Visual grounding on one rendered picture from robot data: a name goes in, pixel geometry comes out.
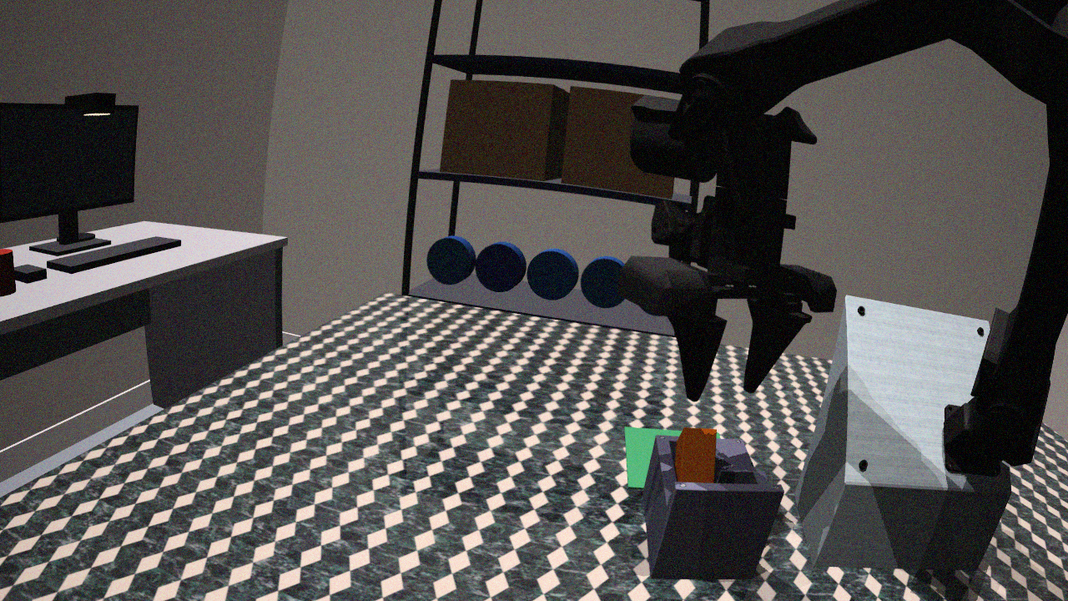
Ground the orange l-shaped part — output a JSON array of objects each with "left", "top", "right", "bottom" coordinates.
[{"left": 675, "top": 427, "right": 717, "bottom": 483}]

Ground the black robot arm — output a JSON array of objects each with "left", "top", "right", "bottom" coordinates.
[{"left": 630, "top": 0, "right": 1068, "bottom": 477}]

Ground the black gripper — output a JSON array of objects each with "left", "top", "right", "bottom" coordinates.
[{"left": 617, "top": 187, "right": 837, "bottom": 402}]

